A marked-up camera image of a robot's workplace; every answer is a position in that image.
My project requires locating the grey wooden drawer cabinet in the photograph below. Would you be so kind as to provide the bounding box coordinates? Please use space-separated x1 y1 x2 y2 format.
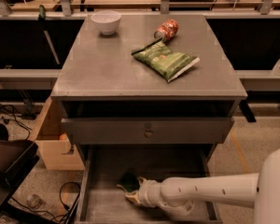
50 13 248 224

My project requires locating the orange patterned can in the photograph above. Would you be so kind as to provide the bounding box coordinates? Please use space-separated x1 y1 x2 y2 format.
154 19 179 42

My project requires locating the black cable on floor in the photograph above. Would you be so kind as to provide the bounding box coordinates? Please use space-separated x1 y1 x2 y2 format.
8 181 82 224

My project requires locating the orange ball in crate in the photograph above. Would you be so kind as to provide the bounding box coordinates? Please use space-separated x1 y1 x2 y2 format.
59 133 68 140

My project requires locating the grey open middle drawer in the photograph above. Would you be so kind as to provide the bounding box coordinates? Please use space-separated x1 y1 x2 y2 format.
75 145 223 224

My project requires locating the round brass drawer knob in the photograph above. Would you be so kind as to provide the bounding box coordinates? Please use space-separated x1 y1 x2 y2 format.
144 129 153 138

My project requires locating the wooden crate on floor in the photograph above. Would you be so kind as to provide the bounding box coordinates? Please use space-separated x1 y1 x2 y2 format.
32 98 84 171

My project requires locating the black bin at left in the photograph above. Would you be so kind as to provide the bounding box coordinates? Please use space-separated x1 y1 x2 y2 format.
0 120 40 219

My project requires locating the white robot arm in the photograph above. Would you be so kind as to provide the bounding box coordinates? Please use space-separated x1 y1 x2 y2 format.
126 149 280 224

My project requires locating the grey top drawer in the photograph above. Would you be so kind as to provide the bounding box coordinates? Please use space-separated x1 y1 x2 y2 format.
62 118 234 145

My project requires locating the green handled tool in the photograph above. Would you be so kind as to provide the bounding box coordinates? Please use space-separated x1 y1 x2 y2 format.
38 5 61 65

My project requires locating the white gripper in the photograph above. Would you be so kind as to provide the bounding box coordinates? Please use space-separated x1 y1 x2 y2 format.
125 176 162 208

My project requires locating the white bowl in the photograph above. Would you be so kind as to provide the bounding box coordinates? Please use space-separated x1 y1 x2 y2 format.
91 10 121 35

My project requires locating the green chip bag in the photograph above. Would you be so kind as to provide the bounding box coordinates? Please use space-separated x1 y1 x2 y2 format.
132 39 200 83

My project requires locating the green yellow sponge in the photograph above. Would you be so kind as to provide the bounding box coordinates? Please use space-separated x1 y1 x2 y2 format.
117 173 140 193

